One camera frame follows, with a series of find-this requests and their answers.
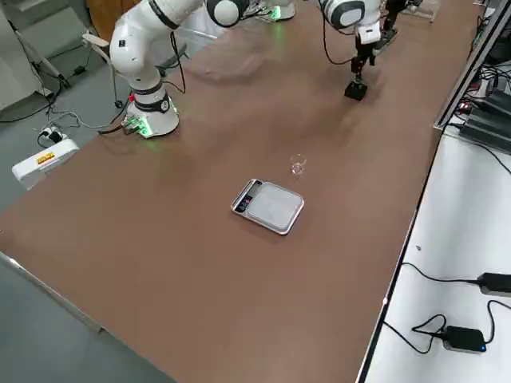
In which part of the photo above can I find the black button box base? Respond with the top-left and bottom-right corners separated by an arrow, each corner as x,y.
343,81 -> 370,102

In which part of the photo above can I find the white control box yellow label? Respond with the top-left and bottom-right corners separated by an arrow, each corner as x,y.
10,136 -> 80,192

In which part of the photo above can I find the small black box blue light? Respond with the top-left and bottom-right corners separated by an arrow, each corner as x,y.
442,325 -> 488,355

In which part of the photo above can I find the black base cable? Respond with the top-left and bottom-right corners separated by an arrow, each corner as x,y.
97,121 -> 131,136

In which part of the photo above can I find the black power supply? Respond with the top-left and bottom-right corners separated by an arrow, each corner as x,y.
458,107 -> 511,153
478,89 -> 511,117

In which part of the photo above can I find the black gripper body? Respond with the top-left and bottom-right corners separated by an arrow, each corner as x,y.
383,0 -> 405,35
355,41 -> 377,67

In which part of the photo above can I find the white desk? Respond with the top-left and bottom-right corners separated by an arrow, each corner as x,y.
355,127 -> 511,383

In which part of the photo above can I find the white power strip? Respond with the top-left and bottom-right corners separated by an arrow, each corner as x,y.
38,125 -> 68,145

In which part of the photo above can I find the black power adapter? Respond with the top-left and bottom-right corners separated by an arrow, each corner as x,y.
477,272 -> 511,297

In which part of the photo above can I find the aluminium post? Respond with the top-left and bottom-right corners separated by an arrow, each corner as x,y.
433,0 -> 511,129

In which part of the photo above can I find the white wire rack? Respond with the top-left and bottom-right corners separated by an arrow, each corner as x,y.
401,0 -> 442,23

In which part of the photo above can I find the black adapter cable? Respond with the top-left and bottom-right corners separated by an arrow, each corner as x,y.
382,298 -> 511,356
401,261 -> 480,285

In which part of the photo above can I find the white electronic scale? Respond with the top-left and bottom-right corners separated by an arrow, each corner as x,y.
229,178 -> 306,237

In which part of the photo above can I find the clear measuring cup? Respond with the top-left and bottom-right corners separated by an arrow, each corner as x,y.
289,153 -> 308,177

